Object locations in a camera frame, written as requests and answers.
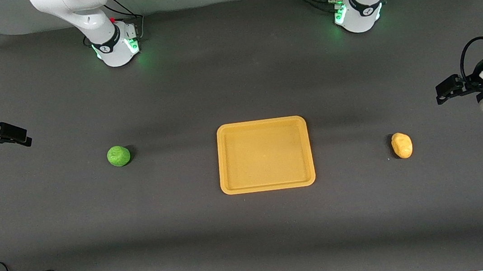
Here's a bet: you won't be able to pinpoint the yellow potato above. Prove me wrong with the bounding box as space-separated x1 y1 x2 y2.
389 131 414 160

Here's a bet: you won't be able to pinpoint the yellow plastic tray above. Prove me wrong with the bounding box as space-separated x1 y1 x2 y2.
213 114 318 197

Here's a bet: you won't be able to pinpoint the green apple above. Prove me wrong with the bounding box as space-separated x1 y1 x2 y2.
106 144 132 169

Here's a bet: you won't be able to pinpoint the dark grey table cloth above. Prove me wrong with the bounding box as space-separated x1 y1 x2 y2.
0 0 483 271

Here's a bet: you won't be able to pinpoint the black right base cables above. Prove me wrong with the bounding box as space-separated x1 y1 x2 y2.
103 0 148 46

